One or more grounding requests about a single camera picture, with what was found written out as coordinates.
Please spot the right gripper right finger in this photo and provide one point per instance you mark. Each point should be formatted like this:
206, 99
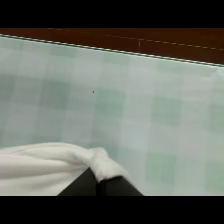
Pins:
116, 188

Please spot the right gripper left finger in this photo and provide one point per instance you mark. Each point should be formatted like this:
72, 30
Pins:
83, 186

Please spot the white T-shirt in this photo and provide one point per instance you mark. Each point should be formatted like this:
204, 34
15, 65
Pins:
40, 166

